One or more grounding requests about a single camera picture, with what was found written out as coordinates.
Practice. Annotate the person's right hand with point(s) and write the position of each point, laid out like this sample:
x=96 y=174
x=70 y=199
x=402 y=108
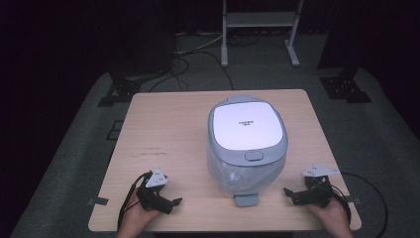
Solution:
x=335 y=216

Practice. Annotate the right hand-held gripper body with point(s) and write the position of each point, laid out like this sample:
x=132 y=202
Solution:
x=318 y=193

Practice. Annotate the grey and white pedal bin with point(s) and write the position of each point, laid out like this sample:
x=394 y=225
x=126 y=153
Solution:
x=247 y=125

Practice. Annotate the person's left hand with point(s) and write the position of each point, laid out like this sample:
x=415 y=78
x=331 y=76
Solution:
x=137 y=216

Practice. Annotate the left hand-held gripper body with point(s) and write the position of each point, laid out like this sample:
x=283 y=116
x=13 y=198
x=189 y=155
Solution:
x=150 y=198

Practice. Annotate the white metal stand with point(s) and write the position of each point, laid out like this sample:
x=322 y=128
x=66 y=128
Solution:
x=261 y=19

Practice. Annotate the clear plastic bin liner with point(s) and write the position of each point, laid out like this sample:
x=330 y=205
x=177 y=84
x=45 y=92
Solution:
x=244 y=178

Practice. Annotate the grey tape strip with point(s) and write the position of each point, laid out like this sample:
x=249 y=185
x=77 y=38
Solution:
x=356 y=199
x=98 y=201

